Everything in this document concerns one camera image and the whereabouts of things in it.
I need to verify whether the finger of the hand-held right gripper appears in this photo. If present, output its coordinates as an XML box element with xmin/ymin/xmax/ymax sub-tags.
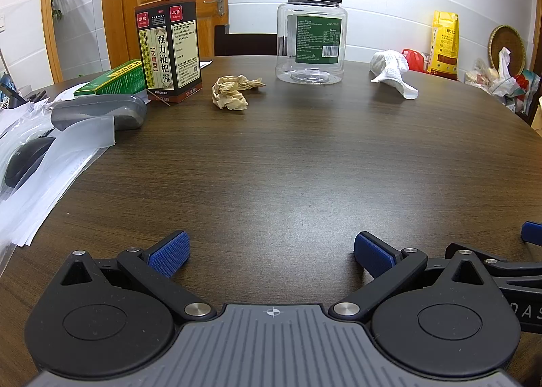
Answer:
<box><xmin>444</xmin><ymin>242</ymin><xmax>542</xmax><ymax>287</ymax></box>
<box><xmin>521</xmin><ymin>220</ymin><xmax>542</xmax><ymax>246</ymax></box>

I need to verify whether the clear plastic jar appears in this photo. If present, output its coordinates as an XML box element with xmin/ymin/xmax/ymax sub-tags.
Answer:
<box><xmin>276</xmin><ymin>0</ymin><xmax>349</xmax><ymax>85</ymax></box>

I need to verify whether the white plastic bag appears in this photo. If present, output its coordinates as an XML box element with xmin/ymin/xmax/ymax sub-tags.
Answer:
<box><xmin>497</xmin><ymin>47</ymin><xmax>516</xmax><ymax>80</ymax></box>

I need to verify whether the crumpled white paper towel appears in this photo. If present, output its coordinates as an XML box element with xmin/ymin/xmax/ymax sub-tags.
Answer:
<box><xmin>370</xmin><ymin>49</ymin><xmax>420</xmax><ymax>100</ymax></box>

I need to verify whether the clear plastic document sleeve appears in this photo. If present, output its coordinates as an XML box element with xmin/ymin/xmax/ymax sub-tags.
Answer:
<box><xmin>0</xmin><ymin>114</ymin><xmax>117</xmax><ymax>206</ymax></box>

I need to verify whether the red plastic bag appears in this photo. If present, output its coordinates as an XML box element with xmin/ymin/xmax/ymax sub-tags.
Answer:
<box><xmin>401</xmin><ymin>48</ymin><xmax>426</xmax><ymax>73</ymax></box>

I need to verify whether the black computer mouse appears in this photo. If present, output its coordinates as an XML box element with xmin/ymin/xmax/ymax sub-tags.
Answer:
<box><xmin>4</xmin><ymin>136</ymin><xmax>57</xmax><ymax>189</ymax></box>

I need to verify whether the round woven basket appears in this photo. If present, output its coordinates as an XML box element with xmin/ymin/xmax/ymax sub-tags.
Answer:
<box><xmin>488</xmin><ymin>25</ymin><xmax>528</xmax><ymax>75</ymax></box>

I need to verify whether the wooden door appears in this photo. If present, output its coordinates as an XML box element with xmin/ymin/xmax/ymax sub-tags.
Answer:
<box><xmin>99</xmin><ymin>0</ymin><xmax>229</xmax><ymax>74</ymax></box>

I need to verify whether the metal door handle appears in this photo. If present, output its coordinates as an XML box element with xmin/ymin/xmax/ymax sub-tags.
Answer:
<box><xmin>203</xmin><ymin>0</ymin><xmax>228</xmax><ymax>18</ymax></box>

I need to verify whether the yellow rice bag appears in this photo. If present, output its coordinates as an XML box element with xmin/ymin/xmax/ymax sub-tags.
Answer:
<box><xmin>427</xmin><ymin>10</ymin><xmax>460</xmax><ymax>81</ymax></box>

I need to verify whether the stack of white papers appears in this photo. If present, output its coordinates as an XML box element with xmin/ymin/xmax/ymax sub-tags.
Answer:
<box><xmin>0</xmin><ymin>86</ymin><xmax>111</xmax><ymax>249</ymax></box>

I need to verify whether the pile of plastic bags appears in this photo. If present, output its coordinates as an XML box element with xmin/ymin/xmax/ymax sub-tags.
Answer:
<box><xmin>463</xmin><ymin>57</ymin><xmax>542</xmax><ymax>117</ymax></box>

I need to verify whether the dark medicine box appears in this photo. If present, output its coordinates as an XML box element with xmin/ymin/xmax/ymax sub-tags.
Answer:
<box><xmin>134</xmin><ymin>0</ymin><xmax>203</xmax><ymax>107</ymax></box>

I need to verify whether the green cardboard box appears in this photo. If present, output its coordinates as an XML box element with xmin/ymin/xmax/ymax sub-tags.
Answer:
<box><xmin>74</xmin><ymin>59</ymin><xmax>147</xmax><ymax>96</ymax></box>

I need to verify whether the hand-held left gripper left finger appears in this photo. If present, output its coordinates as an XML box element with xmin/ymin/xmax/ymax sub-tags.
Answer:
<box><xmin>59</xmin><ymin>230</ymin><xmax>217</xmax><ymax>323</ymax></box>

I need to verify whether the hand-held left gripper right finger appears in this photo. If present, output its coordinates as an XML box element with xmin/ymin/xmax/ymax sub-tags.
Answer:
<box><xmin>329</xmin><ymin>231</ymin><xmax>487</xmax><ymax>323</ymax></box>

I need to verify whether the crumpled beige tissue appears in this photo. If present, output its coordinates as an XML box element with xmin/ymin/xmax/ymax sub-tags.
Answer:
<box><xmin>211</xmin><ymin>74</ymin><xmax>267</xmax><ymax>112</ymax></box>

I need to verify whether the dark wooden chair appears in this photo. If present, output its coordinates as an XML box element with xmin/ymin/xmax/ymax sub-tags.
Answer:
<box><xmin>214</xmin><ymin>24</ymin><xmax>278</xmax><ymax>57</ymax></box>

